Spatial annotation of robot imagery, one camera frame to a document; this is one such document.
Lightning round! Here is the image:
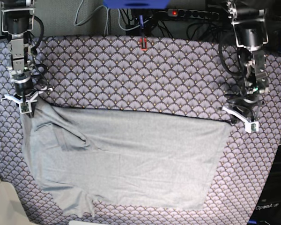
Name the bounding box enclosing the white camera bracket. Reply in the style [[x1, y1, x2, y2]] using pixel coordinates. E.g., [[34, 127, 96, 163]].
[[0, 87, 53, 114], [222, 106, 259, 134]]

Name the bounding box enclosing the light grey T-shirt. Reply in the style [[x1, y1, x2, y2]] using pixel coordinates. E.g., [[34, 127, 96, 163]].
[[20, 99, 231, 216]]

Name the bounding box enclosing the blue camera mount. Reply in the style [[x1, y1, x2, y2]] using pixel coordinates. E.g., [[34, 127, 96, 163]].
[[104, 0, 169, 9]]

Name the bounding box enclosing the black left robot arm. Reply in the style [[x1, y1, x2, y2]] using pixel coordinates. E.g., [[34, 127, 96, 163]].
[[218, 0, 272, 126]]

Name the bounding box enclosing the patterned purple tablecloth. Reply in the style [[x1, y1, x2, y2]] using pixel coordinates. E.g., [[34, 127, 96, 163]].
[[0, 36, 281, 225]]

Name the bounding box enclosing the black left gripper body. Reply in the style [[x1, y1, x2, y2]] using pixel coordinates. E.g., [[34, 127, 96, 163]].
[[226, 93, 262, 122]]

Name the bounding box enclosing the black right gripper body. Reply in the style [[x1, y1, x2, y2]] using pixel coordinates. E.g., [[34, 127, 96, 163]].
[[14, 79, 36, 118]]

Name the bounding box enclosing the black power strip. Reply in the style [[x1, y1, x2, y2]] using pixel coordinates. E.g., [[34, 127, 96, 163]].
[[167, 8, 220, 21]]

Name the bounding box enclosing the blue clamp handle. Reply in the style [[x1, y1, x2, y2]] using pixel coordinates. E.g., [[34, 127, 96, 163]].
[[139, 15, 144, 31]]

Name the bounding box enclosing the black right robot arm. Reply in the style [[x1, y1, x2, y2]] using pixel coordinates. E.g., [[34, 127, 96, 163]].
[[0, 0, 51, 118]]

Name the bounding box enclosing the white cable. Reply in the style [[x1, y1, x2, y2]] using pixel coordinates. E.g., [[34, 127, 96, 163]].
[[74, 0, 110, 35]]

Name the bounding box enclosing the white foam board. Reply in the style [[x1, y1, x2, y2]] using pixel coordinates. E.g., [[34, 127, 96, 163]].
[[0, 179, 31, 225]]

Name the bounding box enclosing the black OpenArm box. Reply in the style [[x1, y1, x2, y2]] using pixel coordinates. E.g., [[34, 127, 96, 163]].
[[247, 145, 281, 225]]

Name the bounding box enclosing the red table clamp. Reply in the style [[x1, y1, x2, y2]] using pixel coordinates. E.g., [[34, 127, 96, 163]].
[[140, 37, 147, 51]]

